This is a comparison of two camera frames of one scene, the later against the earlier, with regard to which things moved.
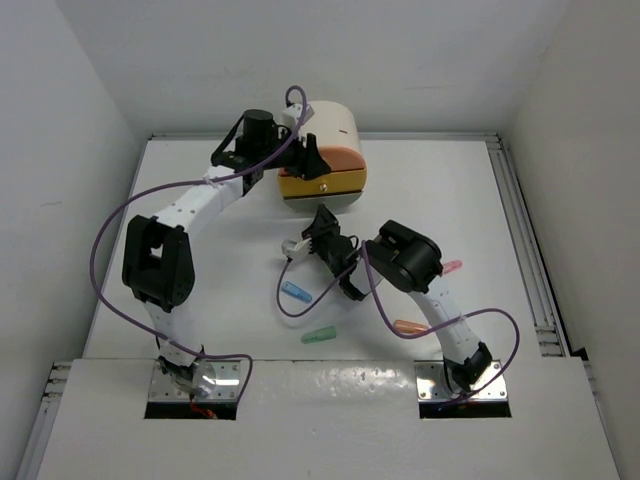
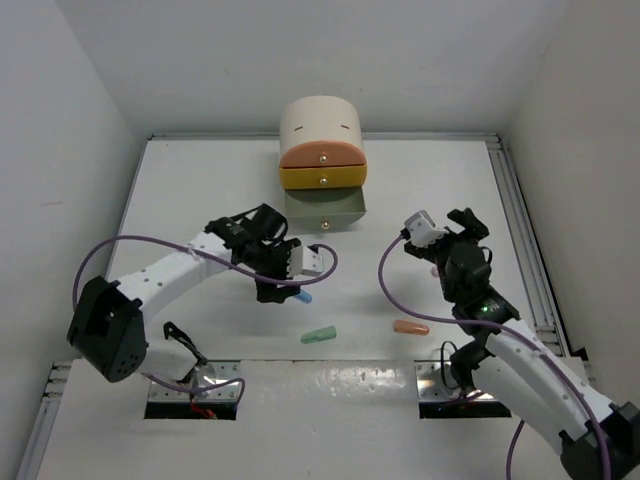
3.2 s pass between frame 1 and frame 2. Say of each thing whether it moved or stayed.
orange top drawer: stayed
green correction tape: stayed
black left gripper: moved
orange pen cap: stayed
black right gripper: moved
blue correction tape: stayed
